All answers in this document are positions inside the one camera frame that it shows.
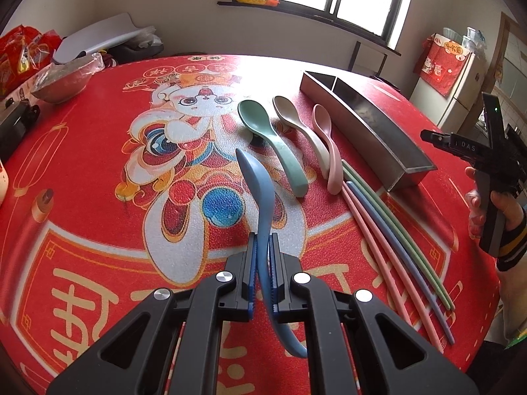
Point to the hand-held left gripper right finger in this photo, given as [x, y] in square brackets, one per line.
[275, 263]

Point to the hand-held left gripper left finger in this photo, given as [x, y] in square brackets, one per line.
[252, 263]

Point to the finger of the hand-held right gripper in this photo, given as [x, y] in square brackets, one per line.
[436, 138]

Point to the metal utensil tray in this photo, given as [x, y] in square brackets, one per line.
[370, 131]

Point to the blue plastic spoon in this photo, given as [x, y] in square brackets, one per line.
[257, 181]

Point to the green chopstick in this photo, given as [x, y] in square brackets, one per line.
[387, 226]
[395, 230]

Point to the green plastic spoon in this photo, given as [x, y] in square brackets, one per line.
[288, 160]

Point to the pink plastic spoon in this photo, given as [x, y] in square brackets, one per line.
[334, 173]

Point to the pink chopstick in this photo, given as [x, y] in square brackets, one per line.
[383, 279]
[387, 271]

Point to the beige plastic spoon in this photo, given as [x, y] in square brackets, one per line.
[286, 111]

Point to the person's right hand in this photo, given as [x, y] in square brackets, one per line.
[475, 214]

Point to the white refrigerator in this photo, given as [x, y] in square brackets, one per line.
[461, 94]

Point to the red printed cloth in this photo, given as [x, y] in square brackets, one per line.
[442, 66]

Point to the clear plastic containers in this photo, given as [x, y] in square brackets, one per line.
[465, 38]

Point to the black metal chair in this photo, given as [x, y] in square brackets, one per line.
[368, 55]

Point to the blue chopstick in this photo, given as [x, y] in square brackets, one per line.
[395, 255]

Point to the red printed table mat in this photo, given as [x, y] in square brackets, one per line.
[103, 214]

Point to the orange object on windowsill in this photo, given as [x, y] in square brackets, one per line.
[272, 2]

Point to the dark bag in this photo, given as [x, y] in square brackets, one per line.
[131, 51]

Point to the metal bowl in plastic bag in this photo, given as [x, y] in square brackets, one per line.
[61, 84]

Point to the black device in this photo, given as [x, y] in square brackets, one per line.
[14, 125]

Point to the white board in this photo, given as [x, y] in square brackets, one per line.
[94, 37]

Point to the red snack bags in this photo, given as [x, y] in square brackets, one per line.
[20, 57]

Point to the wooden door frame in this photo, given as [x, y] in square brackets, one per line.
[501, 49]

